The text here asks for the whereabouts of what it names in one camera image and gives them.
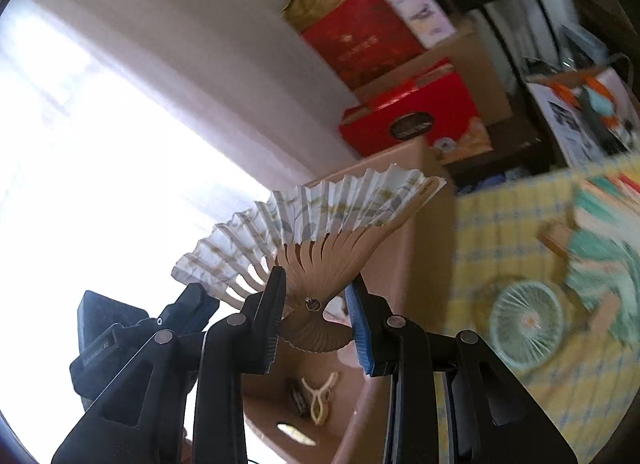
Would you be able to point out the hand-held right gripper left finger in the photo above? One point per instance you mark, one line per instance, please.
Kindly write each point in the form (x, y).
(265, 334)

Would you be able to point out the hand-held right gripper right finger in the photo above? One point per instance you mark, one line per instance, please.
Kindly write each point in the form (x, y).
(362, 334)

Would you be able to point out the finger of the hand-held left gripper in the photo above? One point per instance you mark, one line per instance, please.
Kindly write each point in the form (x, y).
(192, 309)

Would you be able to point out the beige hair clip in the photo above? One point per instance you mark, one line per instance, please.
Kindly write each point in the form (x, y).
(320, 394)

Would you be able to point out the white floral folding fan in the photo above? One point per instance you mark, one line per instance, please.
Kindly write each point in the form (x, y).
(325, 209)

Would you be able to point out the round green desk fan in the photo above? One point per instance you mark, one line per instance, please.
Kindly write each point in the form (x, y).
(525, 319)

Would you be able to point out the yellow plaid cloth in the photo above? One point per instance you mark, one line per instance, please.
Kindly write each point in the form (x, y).
(500, 234)

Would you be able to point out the pale curtain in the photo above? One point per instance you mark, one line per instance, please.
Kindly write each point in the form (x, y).
(125, 119)

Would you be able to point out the red gift box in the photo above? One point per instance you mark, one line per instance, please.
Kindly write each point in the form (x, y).
(415, 114)

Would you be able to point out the teal striped folding fan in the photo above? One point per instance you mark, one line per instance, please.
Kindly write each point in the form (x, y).
(595, 254)

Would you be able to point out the large brown cardboard box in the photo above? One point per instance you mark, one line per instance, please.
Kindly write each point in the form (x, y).
(470, 69)

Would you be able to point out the red box on carton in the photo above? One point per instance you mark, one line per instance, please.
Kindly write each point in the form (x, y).
(360, 39)

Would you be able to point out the white box of tools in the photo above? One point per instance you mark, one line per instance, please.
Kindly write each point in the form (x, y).
(565, 114)

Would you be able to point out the black speaker stand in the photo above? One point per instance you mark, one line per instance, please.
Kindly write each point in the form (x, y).
(540, 9)
(500, 44)

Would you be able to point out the white purple carton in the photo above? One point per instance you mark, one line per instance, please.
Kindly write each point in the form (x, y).
(420, 14)

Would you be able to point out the orange teal tool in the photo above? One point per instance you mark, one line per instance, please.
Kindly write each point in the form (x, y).
(597, 99)

